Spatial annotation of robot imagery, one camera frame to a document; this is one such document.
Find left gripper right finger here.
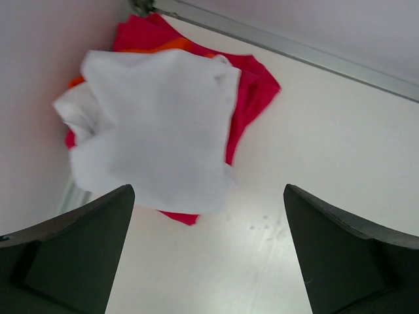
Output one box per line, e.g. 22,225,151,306
283,184,418,314

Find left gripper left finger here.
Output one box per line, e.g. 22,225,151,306
1,184,135,313

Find white t shirt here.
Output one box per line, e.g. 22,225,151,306
51,48,243,215

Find pink folded t shirt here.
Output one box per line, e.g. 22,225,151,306
64,12,282,227

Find orange folded t shirt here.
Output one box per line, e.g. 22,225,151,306
67,38,217,89

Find aluminium back frame rail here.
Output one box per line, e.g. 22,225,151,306
129,0,419,105

